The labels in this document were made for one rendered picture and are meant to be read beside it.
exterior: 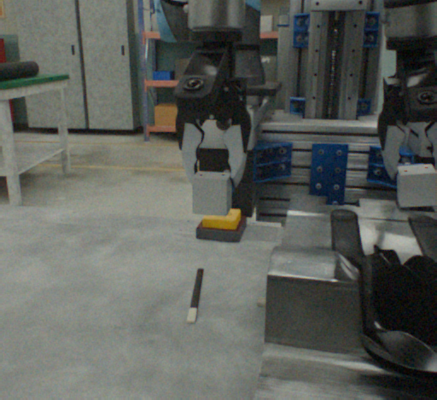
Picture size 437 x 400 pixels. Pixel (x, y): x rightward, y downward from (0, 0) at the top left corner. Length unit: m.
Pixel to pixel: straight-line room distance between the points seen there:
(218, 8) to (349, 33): 0.71
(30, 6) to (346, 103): 5.57
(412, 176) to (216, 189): 0.30
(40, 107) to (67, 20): 1.20
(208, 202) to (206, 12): 0.25
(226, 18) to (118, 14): 5.45
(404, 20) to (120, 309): 0.53
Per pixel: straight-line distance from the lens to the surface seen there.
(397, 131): 0.72
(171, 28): 1.16
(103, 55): 6.10
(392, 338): 0.42
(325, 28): 1.27
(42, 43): 6.44
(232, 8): 0.61
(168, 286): 0.67
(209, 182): 0.62
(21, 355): 0.58
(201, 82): 0.54
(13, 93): 3.52
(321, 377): 0.43
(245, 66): 1.16
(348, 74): 1.25
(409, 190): 0.74
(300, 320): 0.44
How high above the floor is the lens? 1.13
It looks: 16 degrees down
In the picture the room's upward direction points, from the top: straight up
